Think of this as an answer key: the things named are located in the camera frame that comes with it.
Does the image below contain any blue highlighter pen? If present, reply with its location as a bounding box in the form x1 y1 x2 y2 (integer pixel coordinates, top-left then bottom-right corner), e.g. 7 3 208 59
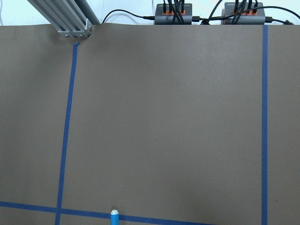
110 209 119 225

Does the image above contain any brown paper table mat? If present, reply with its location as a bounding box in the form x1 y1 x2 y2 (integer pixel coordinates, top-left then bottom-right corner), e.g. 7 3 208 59
0 23 300 225

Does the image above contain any left grey usb hub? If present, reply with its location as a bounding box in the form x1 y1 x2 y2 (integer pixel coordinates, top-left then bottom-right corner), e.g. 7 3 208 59
154 3 192 25

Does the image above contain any grey usb hub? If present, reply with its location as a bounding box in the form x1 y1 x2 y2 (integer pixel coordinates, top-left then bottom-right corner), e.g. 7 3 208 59
154 3 192 25
221 0 265 25

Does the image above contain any right grey usb hub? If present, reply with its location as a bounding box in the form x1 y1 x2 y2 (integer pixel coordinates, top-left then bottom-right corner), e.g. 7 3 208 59
221 0 265 25

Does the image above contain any aluminium frame post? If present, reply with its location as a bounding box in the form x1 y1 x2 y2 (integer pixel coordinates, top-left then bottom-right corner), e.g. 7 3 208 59
29 0 100 38

